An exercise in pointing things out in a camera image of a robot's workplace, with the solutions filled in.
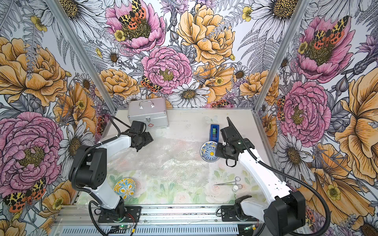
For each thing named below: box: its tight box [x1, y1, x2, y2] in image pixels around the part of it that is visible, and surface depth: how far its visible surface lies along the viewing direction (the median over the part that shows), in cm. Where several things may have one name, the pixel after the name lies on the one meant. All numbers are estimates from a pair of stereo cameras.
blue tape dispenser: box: [209, 124, 220, 144], surface depth 101 cm
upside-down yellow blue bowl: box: [113, 177, 136, 201], surface depth 83 cm
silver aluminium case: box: [126, 97, 169, 129], surface depth 104 cm
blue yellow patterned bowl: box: [199, 140, 220, 163], surface depth 87 cm
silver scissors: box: [213, 176, 243, 189], surface depth 87 cm
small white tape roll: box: [231, 184, 239, 193], surface depth 81 cm
